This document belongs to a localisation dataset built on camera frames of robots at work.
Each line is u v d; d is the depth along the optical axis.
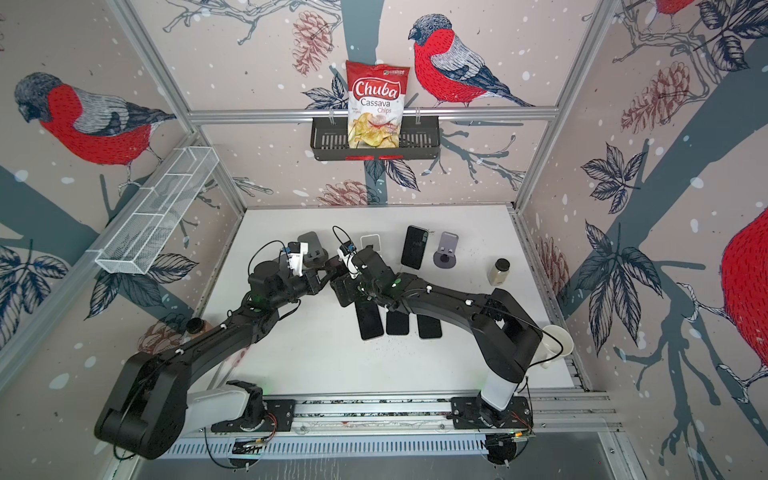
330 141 0.95
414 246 0.95
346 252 0.73
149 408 0.41
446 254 1.02
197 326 0.80
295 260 0.76
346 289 0.73
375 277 0.64
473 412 0.74
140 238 0.73
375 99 0.83
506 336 0.45
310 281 0.73
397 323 0.91
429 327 0.88
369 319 0.96
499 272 0.92
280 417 0.73
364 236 0.97
